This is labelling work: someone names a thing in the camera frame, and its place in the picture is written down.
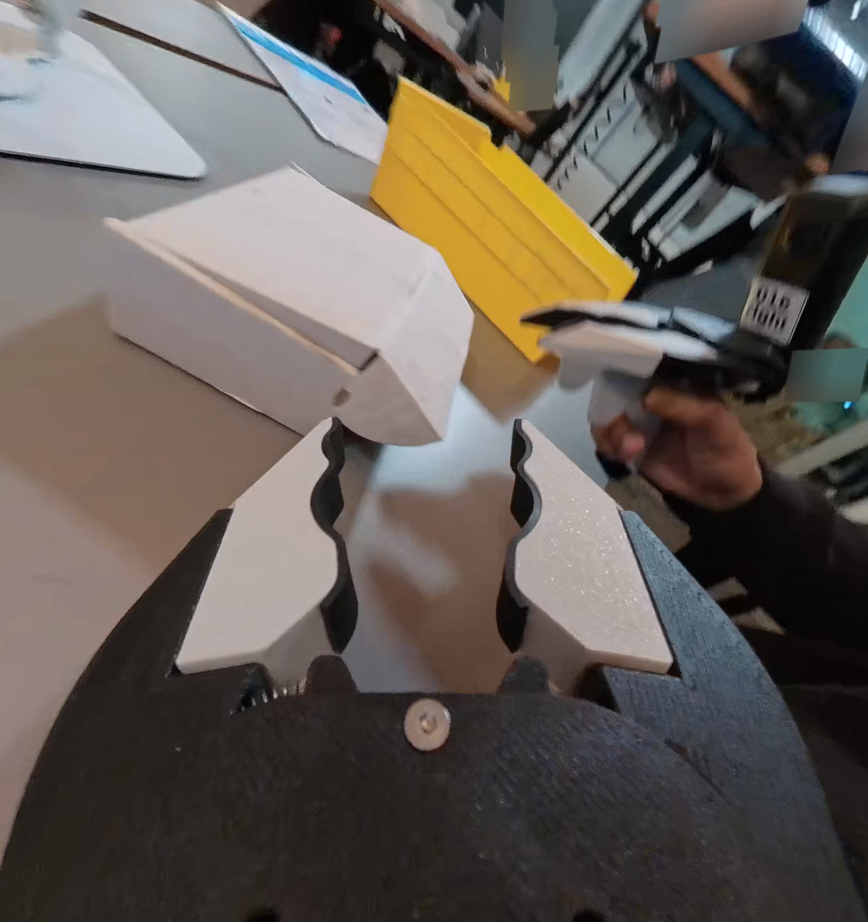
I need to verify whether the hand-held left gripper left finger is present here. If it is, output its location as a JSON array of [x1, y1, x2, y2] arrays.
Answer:
[[174, 418, 360, 681]]

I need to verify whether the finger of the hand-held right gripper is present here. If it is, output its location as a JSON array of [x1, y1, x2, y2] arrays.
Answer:
[[538, 322, 719, 391], [520, 301, 676, 334]]

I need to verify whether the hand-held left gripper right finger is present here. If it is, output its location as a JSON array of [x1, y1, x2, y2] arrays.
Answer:
[[496, 419, 676, 694]]

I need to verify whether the yellow plastic bin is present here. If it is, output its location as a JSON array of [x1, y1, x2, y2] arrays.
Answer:
[[370, 75, 638, 363]]

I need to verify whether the white cardboard mailer box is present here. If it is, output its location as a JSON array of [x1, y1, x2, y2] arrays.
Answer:
[[104, 166, 476, 446]]

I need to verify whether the person's right forearm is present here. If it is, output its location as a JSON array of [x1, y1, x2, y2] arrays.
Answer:
[[675, 461, 868, 656]]

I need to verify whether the grey desk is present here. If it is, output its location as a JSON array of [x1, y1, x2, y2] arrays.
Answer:
[[0, 0, 690, 901]]

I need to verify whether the person's right hand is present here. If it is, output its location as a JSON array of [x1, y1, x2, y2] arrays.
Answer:
[[592, 389, 764, 511]]

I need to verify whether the wooden background table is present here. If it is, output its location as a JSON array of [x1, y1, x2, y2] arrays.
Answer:
[[376, 0, 537, 138]]

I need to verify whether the person's dark sweater torso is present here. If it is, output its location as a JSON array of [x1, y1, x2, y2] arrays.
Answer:
[[744, 627, 868, 922]]

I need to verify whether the white sheet with blue header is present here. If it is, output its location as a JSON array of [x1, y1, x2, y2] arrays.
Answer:
[[221, 3, 391, 165]]

